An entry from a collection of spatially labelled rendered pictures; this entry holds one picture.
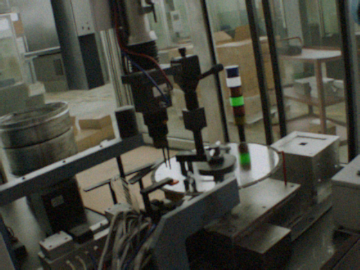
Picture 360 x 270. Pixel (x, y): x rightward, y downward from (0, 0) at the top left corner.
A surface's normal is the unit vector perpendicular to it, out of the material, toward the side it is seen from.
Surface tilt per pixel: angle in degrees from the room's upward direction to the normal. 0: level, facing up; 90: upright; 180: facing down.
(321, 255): 0
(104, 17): 90
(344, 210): 90
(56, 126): 90
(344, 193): 90
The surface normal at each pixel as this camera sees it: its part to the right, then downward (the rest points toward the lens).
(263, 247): -0.18, -0.94
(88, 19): -0.72, 0.33
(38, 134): 0.44, 0.18
